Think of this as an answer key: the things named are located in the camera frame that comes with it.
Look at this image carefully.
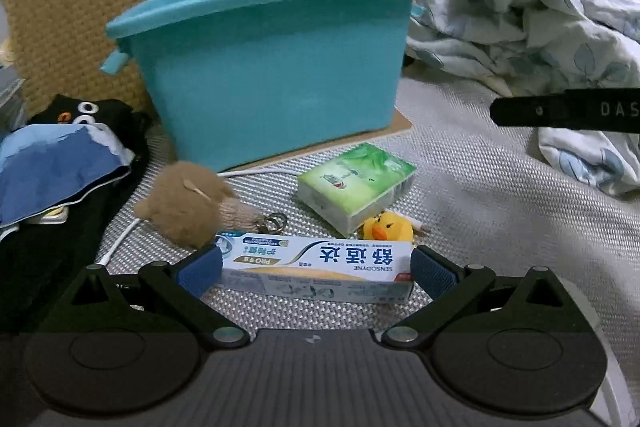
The yellow duck toy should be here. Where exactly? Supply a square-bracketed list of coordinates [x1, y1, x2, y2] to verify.
[361, 213, 431, 244]

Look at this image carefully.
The blue printed cloth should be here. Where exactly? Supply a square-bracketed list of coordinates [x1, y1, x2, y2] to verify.
[0, 123, 136, 228]

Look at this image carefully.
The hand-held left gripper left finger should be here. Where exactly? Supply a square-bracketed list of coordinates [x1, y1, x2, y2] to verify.
[30, 243, 251, 350]

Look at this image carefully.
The brown plush keychain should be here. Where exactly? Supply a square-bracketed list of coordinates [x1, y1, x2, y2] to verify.
[132, 161, 287, 250]

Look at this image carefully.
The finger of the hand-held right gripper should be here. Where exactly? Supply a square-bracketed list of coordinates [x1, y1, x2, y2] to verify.
[490, 88, 640, 134]

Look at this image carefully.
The green tissue pack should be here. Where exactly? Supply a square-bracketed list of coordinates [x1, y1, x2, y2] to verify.
[297, 143, 418, 239]

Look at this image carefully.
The white cable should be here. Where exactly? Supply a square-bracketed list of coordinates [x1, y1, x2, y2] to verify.
[97, 166, 301, 266]

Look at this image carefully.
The blue and black clothes pile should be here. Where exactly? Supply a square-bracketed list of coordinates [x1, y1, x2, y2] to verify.
[0, 94, 176, 333]

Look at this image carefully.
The grey woven bed mat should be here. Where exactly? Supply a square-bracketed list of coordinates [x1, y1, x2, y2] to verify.
[95, 72, 640, 343]

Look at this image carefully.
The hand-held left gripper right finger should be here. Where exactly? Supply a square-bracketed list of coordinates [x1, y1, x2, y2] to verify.
[381, 246, 598, 349]

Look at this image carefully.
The white toothpaste box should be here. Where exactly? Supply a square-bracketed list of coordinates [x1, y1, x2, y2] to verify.
[215, 232, 416, 304]

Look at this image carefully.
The teal plastic bin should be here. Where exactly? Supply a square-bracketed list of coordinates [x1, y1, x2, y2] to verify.
[99, 0, 431, 172]

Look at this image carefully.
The floral white blanket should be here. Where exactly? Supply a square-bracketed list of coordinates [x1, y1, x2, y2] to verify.
[405, 0, 640, 198]

